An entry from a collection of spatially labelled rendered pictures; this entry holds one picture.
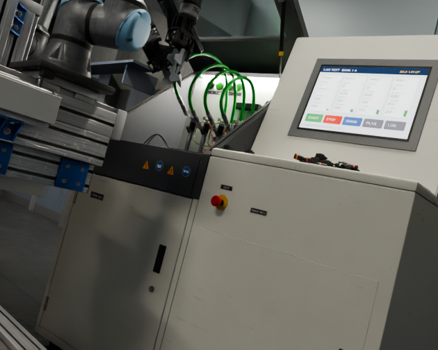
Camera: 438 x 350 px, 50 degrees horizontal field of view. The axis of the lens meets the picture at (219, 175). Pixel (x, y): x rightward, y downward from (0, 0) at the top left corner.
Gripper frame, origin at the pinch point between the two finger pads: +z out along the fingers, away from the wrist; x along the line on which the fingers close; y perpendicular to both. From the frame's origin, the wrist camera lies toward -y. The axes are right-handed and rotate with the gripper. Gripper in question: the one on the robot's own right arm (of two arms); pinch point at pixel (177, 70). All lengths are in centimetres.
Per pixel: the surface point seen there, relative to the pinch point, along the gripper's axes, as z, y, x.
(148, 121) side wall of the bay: 14, -32, -43
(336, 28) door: -120, -216, -55
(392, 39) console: -29, -39, 64
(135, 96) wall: -60, -263, -329
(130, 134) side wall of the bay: 24, -23, -43
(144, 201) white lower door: 51, -3, -3
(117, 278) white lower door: 82, -3, -6
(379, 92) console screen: -7, -33, 66
